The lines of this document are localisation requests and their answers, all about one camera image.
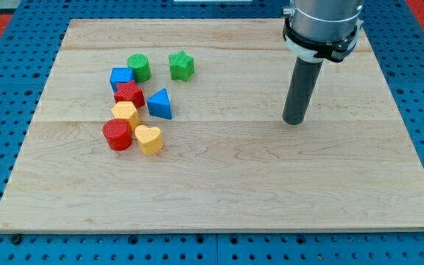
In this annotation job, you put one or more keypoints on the light wooden board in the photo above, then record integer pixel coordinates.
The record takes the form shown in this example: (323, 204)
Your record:
(229, 164)

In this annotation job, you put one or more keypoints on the blue cube block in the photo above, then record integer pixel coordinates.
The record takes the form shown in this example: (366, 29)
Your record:
(120, 75)

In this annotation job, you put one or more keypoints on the red star block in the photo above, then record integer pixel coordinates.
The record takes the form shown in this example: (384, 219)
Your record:
(129, 92)

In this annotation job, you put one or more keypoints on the green cylinder block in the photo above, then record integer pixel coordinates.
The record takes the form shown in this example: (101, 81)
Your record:
(139, 63)

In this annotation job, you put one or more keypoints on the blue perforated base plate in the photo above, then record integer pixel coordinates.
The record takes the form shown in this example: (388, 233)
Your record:
(28, 49)

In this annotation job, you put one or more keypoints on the yellow hexagon block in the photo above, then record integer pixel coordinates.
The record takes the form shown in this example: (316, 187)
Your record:
(127, 111)

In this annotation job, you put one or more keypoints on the red cylinder block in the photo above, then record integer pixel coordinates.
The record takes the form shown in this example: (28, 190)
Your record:
(117, 134)

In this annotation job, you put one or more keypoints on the yellow heart block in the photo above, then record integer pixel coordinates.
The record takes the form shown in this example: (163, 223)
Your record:
(150, 139)

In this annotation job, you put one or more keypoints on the green star block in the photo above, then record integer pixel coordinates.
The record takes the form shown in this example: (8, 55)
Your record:
(181, 66)

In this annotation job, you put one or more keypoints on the blue triangle block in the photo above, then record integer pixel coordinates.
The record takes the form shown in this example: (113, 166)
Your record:
(159, 105)

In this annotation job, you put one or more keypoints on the dark grey pointer rod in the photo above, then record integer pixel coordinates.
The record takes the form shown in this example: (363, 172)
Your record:
(303, 81)

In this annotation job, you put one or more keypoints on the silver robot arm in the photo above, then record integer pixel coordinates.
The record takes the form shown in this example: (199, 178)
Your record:
(317, 30)

